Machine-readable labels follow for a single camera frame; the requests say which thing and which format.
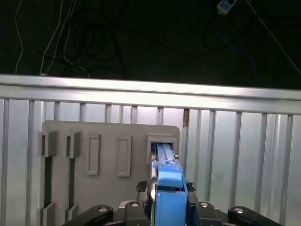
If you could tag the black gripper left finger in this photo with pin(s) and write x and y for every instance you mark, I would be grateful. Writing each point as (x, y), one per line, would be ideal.
(136, 214)

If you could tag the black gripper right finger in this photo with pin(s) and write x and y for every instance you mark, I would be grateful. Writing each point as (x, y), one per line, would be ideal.
(204, 214)

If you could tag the hard disk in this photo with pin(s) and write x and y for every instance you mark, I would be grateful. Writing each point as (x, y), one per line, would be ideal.
(171, 207)

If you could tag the grey plastic parts rack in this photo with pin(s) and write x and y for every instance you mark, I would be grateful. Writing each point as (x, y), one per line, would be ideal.
(108, 188)

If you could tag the green RAM stick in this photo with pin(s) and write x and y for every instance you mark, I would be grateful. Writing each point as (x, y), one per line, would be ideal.
(72, 181)

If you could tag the white power adapter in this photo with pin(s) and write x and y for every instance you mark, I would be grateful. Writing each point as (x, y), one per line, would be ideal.
(225, 5)

